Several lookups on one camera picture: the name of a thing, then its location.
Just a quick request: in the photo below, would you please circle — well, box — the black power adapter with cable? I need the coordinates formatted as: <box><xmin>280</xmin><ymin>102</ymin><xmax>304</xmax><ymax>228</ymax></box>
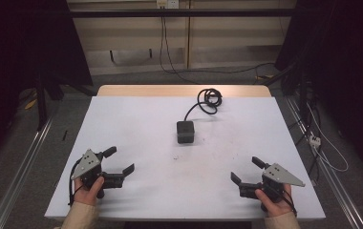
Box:
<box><xmin>176</xmin><ymin>88</ymin><xmax>224</xmax><ymax>145</ymax></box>

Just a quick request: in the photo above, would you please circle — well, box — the aluminium floor rail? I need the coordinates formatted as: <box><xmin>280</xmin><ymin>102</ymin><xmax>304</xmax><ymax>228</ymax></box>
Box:
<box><xmin>0</xmin><ymin>114</ymin><xmax>56</xmax><ymax>229</ymax></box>
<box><xmin>285</xmin><ymin>94</ymin><xmax>363</xmax><ymax>229</ymax></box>

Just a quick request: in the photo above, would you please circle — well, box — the white power strip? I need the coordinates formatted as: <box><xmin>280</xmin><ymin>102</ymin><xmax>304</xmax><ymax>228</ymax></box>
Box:
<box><xmin>309</xmin><ymin>135</ymin><xmax>322</xmax><ymax>149</ymax></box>

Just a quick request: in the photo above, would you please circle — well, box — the black metal stand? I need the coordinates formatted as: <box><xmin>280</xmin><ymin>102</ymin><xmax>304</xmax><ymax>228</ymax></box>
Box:
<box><xmin>32</xmin><ymin>63</ymin><xmax>73</xmax><ymax>132</ymax></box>

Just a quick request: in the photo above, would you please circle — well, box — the person's right hand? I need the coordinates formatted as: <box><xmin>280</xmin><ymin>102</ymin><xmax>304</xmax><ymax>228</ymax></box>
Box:
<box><xmin>254</xmin><ymin>183</ymin><xmax>294</xmax><ymax>219</ymax></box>

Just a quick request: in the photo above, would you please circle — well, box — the person's left hand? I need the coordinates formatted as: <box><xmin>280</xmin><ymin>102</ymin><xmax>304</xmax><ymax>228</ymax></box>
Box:
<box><xmin>73</xmin><ymin>176</ymin><xmax>106</xmax><ymax>207</ymax></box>

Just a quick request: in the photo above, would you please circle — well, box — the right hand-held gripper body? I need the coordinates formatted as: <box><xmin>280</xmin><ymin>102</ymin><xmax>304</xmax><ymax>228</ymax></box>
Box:
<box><xmin>239</xmin><ymin>162</ymin><xmax>306</xmax><ymax>212</ymax></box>

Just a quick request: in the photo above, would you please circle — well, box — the right hand-held gripper cable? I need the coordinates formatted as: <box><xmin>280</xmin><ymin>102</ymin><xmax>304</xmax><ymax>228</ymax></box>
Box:
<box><xmin>278</xmin><ymin>189</ymin><xmax>298</xmax><ymax>218</ymax></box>

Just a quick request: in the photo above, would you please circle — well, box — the black hanging cable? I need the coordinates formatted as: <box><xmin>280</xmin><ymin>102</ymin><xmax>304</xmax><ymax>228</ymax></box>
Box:
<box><xmin>159</xmin><ymin>15</ymin><xmax>276</xmax><ymax>84</ymax></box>

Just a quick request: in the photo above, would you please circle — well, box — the white table board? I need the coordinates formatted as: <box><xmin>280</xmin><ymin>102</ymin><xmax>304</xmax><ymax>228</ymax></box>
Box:
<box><xmin>44</xmin><ymin>95</ymin><xmax>327</xmax><ymax>221</ymax></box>

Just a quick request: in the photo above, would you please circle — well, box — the black curtain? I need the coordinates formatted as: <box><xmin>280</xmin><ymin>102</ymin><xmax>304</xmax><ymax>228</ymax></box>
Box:
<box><xmin>274</xmin><ymin>0</ymin><xmax>363</xmax><ymax>184</ymax></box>
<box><xmin>0</xmin><ymin>0</ymin><xmax>94</xmax><ymax>173</ymax></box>

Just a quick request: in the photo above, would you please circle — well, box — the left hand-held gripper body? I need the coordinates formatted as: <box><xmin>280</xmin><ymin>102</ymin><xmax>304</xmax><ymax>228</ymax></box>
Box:
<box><xmin>71</xmin><ymin>148</ymin><xmax>125</xmax><ymax>199</ymax></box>

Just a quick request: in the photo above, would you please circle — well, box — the wall socket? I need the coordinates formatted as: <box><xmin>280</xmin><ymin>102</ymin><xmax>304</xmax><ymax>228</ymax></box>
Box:
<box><xmin>156</xmin><ymin>0</ymin><xmax>181</xmax><ymax>10</ymax></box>

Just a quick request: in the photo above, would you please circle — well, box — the white cable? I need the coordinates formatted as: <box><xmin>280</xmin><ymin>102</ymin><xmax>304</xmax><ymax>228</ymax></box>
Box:
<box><xmin>306</xmin><ymin>102</ymin><xmax>350</xmax><ymax>174</ymax></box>

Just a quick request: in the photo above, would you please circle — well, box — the black metal crossbar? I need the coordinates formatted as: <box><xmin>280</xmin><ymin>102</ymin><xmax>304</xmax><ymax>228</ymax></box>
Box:
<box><xmin>66</xmin><ymin>8</ymin><xmax>298</xmax><ymax>18</ymax></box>

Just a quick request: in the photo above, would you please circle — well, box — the hand-held gripper cable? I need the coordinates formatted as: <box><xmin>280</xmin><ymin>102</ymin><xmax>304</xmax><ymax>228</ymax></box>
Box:
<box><xmin>68</xmin><ymin>158</ymin><xmax>85</xmax><ymax>207</ymax></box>
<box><xmin>278</xmin><ymin>189</ymin><xmax>298</xmax><ymax>218</ymax></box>

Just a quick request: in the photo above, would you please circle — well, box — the left hand-held gripper cable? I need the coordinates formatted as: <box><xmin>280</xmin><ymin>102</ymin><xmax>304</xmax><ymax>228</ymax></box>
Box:
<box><xmin>68</xmin><ymin>158</ymin><xmax>85</xmax><ymax>207</ymax></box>

